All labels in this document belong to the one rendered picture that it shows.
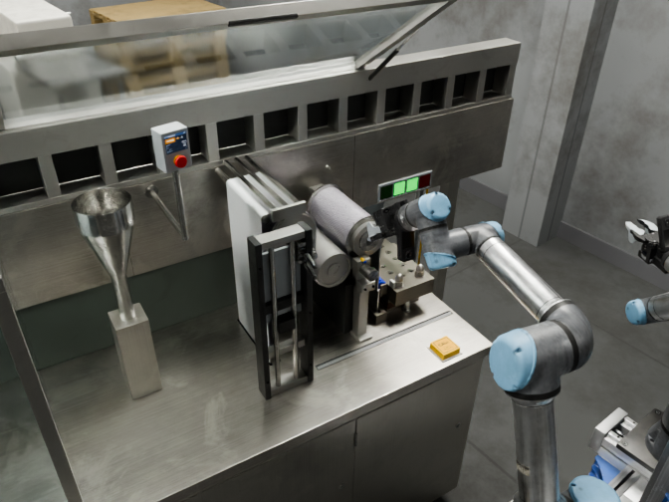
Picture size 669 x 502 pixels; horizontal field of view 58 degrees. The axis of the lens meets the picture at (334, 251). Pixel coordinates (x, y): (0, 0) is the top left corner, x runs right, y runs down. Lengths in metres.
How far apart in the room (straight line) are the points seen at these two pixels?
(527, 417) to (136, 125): 1.23
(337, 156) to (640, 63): 2.31
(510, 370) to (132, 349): 1.02
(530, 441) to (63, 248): 1.32
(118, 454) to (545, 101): 3.16
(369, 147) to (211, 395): 0.98
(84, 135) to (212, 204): 0.44
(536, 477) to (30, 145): 1.43
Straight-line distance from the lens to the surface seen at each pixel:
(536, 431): 1.37
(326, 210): 1.93
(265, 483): 1.87
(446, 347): 1.99
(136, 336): 1.76
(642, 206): 4.15
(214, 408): 1.83
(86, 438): 1.85
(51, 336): 2.03
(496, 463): 2.91
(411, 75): 2.16
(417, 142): 2.27
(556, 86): 3.96
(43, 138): 1.73
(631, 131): 4.06
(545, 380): 1.31
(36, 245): 1.85
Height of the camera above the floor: 2.25
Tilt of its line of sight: 34 degrees down
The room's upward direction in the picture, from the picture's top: 1 degrees clockwise
